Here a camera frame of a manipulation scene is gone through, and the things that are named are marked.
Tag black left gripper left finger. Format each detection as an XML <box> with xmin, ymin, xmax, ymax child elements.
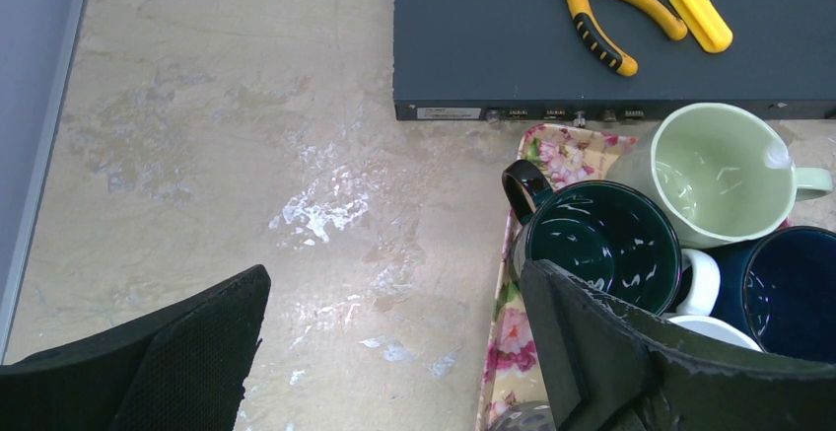
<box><xmin>1</xmin><ymin>265</ymin><xmax>271</xmax><ymax>430</ymax></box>

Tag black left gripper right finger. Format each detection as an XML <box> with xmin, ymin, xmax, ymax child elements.
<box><xmin>521</xmin><ymin>260</ymin><xmax>835</xmax><ymax>430</ymax></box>

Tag dark green mug front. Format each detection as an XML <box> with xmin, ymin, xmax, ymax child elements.
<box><xmin>487</xmin><ymin>401</ymin><xmax>557</xmax><ymax>431</ymax></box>

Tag dark green mug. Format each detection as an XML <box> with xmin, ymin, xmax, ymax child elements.
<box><xmin>502</xmin><ymin>160</ymin><xmax>682</xmax><ymax>314</ymax></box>
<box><xmin>487</xmin><ymin>401</ymin><xmax>557</xmax><ymax>431</ymax></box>

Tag floral serving tray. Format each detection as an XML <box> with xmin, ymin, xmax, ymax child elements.
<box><xmin>475</xmin><ymin>123</ymin><xmax>637</xmax><ymax>430</ymax></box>

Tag dark green mug back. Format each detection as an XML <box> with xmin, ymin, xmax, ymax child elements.
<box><xmin>502</xmin><ymin>160</ymin><xmax>682</xmax><ymax>314</ymax></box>

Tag white mug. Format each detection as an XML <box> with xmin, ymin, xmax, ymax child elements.
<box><xmin>662</xmin><ymin>249</ymin><xmax>762</xmax><ymax>352</ymax></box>

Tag navy blue mug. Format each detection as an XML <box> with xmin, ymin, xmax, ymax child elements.
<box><xmin>706</xmin><ymin>226</ymin><xmax>835</xmax><ymax>364</ymax></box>

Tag light green mug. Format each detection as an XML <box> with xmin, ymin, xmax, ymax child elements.
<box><xmin>606</xmin><ymin>103</ymin><xmax>834</xmax><ymax>249</ymax></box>

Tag dark grey network switch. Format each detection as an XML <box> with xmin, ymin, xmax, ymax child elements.
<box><xmin>393</xmin><ymin>0</ymin><xmax>835</xmax><ymax>121</ymax></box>

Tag yellow handled screwdriver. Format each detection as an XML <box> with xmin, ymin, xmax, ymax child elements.
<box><xmin>669</xmin><ymin>0</ymin><xmax>733</xmax><ymax>53</ymax></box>

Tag yellow handled pliers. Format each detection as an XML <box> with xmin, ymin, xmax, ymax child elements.
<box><xmin>531</xmin><ymin>0</ymin><xmax>690</xmax><ymax>79</ymax></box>

